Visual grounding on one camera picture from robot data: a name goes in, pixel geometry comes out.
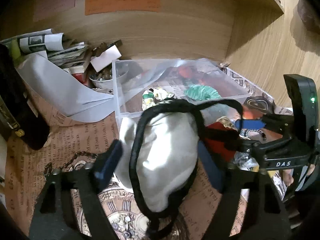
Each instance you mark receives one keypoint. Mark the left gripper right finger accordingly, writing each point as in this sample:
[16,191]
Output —
[265,216]

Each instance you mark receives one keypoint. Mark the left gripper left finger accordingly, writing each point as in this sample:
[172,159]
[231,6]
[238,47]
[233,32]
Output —
[69,207]

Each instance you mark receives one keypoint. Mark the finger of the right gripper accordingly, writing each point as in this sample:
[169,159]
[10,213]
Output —
[243,145]
[252,124]

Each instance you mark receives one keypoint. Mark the red felt pouch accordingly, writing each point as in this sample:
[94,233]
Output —
[221,140]

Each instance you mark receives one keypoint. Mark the gold drawstring pouch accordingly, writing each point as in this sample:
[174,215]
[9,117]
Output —
[227,123]

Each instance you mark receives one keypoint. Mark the silver grey mesh pouch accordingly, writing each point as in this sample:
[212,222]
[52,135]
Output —
[245,162]

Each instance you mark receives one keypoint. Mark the green knitted cloth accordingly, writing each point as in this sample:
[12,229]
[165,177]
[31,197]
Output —
[202,93]

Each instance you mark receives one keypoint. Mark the white pouch with black strap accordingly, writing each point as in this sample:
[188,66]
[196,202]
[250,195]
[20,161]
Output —
[159,160]

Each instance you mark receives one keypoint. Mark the floral fabric scrunchie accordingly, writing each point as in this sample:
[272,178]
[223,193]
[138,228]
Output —
[152,96]

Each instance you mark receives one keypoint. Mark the clear plastic storage bin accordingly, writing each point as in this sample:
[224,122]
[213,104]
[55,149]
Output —
[173,75]

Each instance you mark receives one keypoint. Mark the dark wine bottle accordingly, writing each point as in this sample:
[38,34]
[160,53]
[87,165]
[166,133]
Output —
[17,107]

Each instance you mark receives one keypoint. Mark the pink striped curtain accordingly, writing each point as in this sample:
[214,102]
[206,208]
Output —
[308,16]

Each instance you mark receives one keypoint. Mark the grey folded paper sheet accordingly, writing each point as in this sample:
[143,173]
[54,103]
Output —
[65,92]

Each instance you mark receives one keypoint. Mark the small white cardboard box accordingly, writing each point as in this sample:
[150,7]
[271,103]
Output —
[106,58]

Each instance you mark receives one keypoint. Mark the stack of newspapers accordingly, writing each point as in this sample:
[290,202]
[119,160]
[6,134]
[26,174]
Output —
[67,53]

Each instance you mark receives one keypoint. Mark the orange sticky note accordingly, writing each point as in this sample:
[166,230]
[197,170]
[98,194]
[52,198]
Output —
[104,6]

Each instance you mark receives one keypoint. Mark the pink sticky note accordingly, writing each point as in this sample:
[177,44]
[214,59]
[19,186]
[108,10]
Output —
[46,8]

